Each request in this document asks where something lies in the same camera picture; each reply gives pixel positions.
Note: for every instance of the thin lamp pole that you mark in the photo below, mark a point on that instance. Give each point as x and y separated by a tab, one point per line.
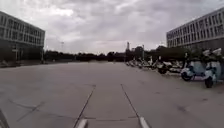
62	46

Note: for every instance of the distant tower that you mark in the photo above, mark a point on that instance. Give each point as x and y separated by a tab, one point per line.
128	46

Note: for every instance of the pale building with window rows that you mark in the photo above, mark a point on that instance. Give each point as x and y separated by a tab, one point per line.
200	31

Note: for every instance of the dark glass-fronted building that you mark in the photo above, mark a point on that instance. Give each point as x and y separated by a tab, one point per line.
20	36

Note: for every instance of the row of trees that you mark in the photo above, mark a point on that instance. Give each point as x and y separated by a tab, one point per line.
93	56

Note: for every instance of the pale pole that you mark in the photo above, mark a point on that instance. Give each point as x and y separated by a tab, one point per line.
143	51

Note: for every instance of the row of parked scooters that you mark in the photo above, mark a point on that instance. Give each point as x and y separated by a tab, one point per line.
160	65

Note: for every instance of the grey paved plaza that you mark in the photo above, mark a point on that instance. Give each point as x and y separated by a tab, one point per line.
106	80

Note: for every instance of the white parked scooter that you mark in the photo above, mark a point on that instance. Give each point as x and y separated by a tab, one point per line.
190	70
211	71

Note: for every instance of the robot's own part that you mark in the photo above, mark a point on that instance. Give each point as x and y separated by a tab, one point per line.
82	124
144	123

